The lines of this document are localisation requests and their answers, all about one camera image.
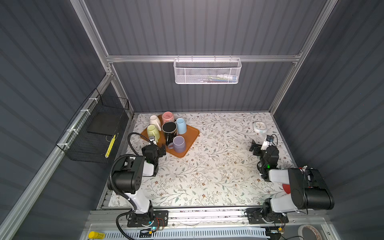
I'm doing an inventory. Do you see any light blue mug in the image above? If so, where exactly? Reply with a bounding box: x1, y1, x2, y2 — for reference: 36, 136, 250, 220
176, 118, 187, 135

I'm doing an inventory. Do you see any black wire basket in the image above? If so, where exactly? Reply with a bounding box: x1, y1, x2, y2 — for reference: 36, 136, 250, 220
56, 90, 131, 164

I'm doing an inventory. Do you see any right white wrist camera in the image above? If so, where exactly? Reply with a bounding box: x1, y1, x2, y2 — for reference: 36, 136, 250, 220
261, 135, 274, 151

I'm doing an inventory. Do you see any pink mug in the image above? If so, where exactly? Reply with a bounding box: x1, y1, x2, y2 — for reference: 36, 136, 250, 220
162, 112, 175, 123

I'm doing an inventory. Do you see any tape roll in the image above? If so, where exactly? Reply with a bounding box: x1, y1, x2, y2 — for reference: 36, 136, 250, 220
298, 225, 323, 240

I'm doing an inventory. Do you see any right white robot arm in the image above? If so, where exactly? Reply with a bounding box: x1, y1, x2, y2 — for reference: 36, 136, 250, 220
245, 136, 335, 224

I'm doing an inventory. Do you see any purple mug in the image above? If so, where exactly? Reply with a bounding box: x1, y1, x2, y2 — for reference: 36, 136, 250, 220
168, 136, 187, 153

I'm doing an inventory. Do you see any red pencil cup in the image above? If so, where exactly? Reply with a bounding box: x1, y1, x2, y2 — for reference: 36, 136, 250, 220
282, 184, 291, 194

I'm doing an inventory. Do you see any white wire basket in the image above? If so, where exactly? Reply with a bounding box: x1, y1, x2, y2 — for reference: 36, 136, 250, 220
173, 57, 242, 85

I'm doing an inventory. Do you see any white mug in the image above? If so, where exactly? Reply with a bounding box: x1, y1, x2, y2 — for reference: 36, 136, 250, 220
150, 115, 162, 132

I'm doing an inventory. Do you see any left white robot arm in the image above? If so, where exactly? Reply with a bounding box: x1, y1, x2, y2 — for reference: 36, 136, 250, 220
107, 133, 169, 233

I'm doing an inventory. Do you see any yellow marker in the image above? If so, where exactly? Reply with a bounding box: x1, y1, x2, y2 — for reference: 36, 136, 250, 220
88, 231, 106, 240

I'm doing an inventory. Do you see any black mug red inside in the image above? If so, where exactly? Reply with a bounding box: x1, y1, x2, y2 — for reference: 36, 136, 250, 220
162, 121, 178, 146

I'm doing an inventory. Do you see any orange plastic tray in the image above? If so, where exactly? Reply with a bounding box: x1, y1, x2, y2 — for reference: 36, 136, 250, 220
141, 114, 200, 158

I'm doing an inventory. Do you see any yellow ruler in basket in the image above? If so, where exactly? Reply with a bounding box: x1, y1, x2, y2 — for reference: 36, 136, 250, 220
105, 135, 117, 159

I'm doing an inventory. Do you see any white ribbed cable duct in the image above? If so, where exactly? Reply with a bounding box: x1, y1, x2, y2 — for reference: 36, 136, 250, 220
103, 227, 271, 240

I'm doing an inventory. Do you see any light green mug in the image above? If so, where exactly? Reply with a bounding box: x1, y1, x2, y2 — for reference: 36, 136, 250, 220
147, 125, 160, 142

